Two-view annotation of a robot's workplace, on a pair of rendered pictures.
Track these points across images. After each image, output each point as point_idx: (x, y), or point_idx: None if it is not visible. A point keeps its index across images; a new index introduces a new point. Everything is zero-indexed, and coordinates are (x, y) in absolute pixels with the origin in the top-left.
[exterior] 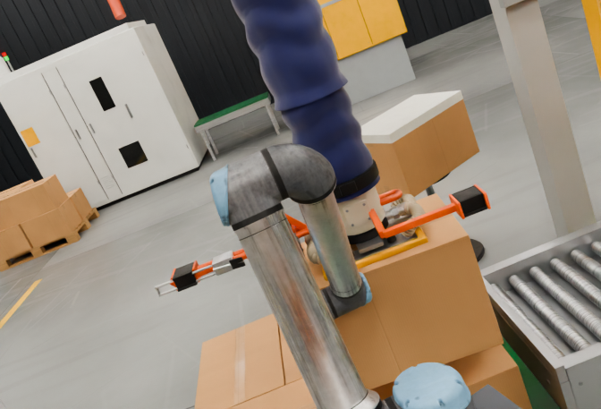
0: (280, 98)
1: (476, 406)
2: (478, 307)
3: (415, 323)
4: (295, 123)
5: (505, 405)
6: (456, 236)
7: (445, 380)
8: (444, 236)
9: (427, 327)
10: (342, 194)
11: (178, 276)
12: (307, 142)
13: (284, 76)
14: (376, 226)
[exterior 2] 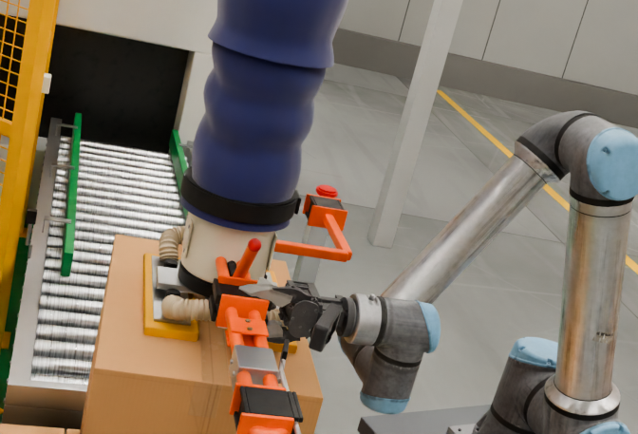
0: (313, 47)
1: (392, 433)
2: None
3: None
4: (310, 92)
5: (398, 418)
6: (281, 265)
7: (547, 342)
8: (271, 269)
9: None
10: (298, 210)
11: (300, 409)
12: (307, 125)
13: (339, 15)
14: (328, 250)
